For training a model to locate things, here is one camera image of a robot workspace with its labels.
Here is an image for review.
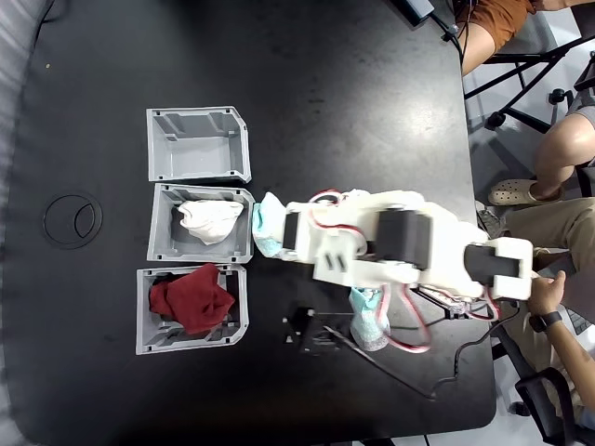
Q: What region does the beige perforated clog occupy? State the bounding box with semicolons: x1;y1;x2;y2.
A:
486;178;566;207

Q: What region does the black camera cable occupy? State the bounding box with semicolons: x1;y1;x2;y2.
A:
323;306;522;401

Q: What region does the teal grey white sock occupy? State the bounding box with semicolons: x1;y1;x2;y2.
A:
252;190;289;259
348;285;391;353

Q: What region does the grey plastic storage bin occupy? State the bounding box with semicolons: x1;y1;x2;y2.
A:
146;105;253;183
146;182;256;263
135;263;250;356

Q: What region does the maroon sock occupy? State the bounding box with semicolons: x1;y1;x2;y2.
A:
148;263;235;335

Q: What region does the black wristwatch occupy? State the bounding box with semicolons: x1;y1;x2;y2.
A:
528;309;564;334

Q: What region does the round black table grommet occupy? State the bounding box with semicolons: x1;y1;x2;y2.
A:
44;193;104;251

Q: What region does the person's leg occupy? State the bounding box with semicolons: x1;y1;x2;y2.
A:
504;197;595;321
457;0;538;78
532;92;595;202

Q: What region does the black adapter cable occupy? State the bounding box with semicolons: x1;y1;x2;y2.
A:
430;11;469;64

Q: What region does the red white servo cable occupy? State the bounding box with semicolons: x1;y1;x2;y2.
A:
380;282;431;354

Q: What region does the patterned grey green shoe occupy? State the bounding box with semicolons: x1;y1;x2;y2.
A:
476;208;508;241

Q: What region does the person's hand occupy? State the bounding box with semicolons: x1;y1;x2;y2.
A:
527;271;568;318

